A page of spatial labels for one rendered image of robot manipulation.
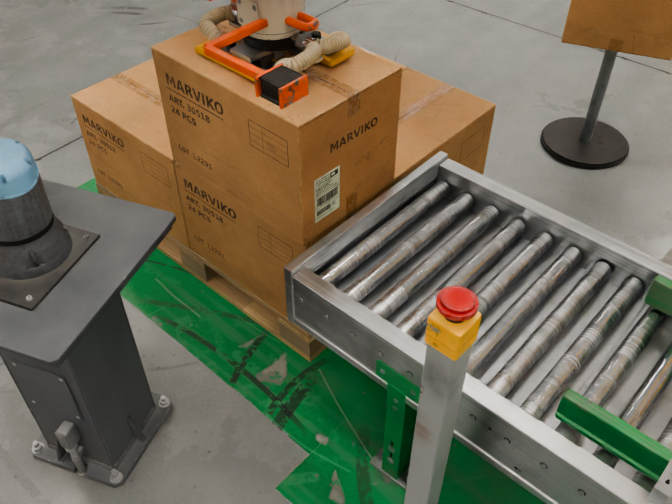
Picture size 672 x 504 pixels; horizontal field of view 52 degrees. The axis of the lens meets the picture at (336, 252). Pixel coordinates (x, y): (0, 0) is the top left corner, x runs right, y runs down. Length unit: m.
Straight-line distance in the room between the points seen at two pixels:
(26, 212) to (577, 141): 2.53
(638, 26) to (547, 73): 1.21
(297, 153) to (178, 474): 1.02
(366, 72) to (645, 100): 2.27
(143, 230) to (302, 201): 0.42
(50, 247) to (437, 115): 1.41
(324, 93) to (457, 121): 0.78
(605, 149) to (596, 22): 0.76
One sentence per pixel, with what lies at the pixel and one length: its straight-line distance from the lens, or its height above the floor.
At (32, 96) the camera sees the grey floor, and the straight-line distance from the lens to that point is 3.97.
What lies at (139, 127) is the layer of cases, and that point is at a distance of 2.52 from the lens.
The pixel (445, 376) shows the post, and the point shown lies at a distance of 1.26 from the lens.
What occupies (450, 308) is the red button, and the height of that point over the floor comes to 1.04.
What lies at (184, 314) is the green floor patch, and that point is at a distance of 2.55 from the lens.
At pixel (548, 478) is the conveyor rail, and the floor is 0.49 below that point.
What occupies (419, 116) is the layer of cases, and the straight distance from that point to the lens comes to 2.50.
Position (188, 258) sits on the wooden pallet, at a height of 0.08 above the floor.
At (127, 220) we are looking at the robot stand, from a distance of 1.80.
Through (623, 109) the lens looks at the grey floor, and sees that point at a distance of 3.83.
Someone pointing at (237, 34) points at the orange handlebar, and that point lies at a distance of 1.81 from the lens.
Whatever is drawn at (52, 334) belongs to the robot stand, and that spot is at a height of 0.75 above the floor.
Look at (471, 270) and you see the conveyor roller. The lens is 1.92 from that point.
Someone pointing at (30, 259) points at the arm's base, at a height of 0.80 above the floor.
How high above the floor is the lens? 1.88
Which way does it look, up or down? 44 degrees down
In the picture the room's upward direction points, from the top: straight up
